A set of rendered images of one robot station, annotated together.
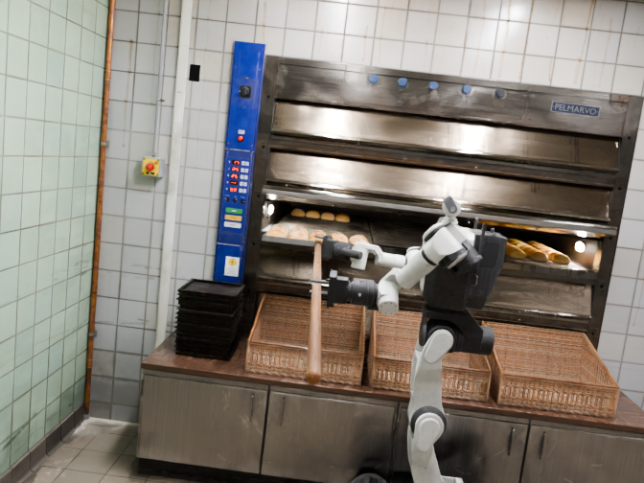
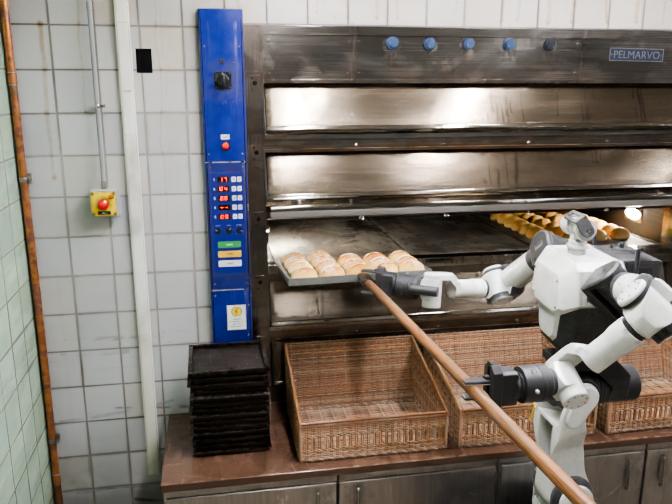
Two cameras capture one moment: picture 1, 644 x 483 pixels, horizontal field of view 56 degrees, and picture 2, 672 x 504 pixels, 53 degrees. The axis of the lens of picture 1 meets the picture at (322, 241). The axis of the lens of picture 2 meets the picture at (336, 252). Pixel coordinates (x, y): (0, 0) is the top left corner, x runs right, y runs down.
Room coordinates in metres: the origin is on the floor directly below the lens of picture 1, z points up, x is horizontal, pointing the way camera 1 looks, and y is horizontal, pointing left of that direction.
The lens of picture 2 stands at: (0.60, 0.62, 1.89)
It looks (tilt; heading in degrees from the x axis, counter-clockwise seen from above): 14 degrees down; 348
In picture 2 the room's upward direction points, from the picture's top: straight up
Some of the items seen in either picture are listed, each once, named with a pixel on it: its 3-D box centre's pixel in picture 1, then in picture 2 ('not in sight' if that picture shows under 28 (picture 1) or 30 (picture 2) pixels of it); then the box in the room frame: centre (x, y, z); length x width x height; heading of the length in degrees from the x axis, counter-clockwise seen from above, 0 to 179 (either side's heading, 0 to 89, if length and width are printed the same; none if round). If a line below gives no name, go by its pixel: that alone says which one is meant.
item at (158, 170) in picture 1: (152, 167); (105, 202); (3.23, 0.93, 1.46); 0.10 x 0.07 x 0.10; 88
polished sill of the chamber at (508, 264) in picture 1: (426, 254); (477, 258); (3.24, -0.57, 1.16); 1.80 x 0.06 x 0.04; 88
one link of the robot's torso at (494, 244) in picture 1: (459, 264); (592, 295); (2.35, -0.54, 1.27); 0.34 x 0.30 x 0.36; 173
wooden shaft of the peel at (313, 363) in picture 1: (316, 285); (467, 384); (2.00, 0.00, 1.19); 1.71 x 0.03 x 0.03; 1
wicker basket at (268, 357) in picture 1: (309, 335); (361, 392); (2.97, 0.01, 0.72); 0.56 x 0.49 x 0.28; 88
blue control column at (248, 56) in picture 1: (258, 227); (225, 240); (4.18, 0.45, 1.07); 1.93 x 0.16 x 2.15; 178
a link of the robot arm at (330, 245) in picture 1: (335, 249); (393, 284); (2.83, -0.07, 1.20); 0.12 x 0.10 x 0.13; 56
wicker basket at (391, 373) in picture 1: (425, 351); (504, 381); (2.95, -0.58, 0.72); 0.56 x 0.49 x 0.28; 88
